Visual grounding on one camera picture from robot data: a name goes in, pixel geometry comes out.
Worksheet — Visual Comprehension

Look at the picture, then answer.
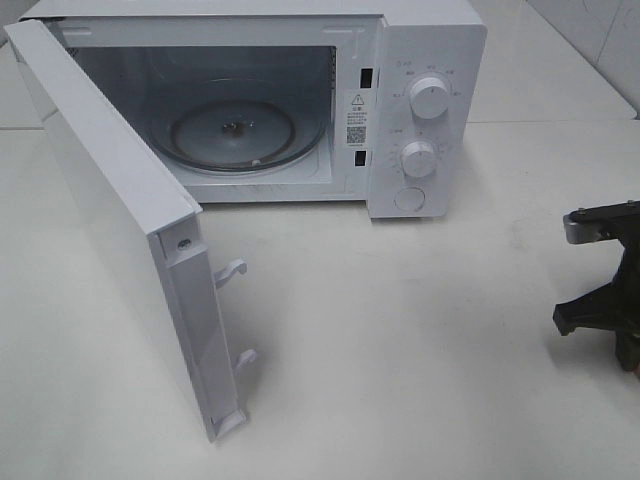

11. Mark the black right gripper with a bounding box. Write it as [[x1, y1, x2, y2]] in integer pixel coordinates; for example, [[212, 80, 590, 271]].
[[552, 200, 639, 371]]

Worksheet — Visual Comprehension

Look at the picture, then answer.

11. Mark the round white door button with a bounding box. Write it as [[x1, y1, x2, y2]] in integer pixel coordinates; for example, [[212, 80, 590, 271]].
[[394, 187, 426, 212]]

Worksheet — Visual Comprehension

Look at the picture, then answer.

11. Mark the lower white timer knob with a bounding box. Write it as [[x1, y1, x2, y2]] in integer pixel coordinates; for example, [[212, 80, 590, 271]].
[[400, 141, 437, 178]]

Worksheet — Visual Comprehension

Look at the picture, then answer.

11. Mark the upper white power knob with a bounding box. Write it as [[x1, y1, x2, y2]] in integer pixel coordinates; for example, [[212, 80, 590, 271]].
[[408, 74, 450, 120]]

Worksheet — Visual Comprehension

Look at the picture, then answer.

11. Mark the white microwave oven body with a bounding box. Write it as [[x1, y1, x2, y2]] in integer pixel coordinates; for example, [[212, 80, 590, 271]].
[[15, 1, 487, 218]]

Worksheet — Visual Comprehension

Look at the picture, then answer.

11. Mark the warning label with QR code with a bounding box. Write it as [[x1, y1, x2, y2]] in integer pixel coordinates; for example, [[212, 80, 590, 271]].
[[343, 89, 371, 149]]

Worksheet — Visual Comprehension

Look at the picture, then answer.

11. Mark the glass microwave turntable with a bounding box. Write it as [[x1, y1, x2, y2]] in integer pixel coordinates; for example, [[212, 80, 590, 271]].
[[145, 78, 331, 174]]

